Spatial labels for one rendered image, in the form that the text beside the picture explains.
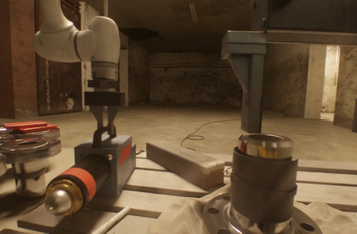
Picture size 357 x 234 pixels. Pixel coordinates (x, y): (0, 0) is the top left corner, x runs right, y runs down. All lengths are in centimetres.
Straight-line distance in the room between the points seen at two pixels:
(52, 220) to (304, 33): 65
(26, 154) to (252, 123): 86
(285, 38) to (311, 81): 560
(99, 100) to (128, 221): 39
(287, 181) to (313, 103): 546
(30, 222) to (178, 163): 51
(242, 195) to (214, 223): 10
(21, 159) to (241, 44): 88
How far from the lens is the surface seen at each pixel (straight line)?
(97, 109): 72
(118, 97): 68
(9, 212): 104
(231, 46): 20
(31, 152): 94
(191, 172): 76
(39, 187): 107
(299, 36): 24
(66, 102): 541
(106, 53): 68
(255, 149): 41
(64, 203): 50
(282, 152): 42
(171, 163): 86
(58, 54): 76
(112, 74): 69
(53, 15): 75
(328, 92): 901
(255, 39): 21
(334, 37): 26
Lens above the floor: 48
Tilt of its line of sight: 6 degrees down
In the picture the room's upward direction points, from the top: 1 degrees clockwise
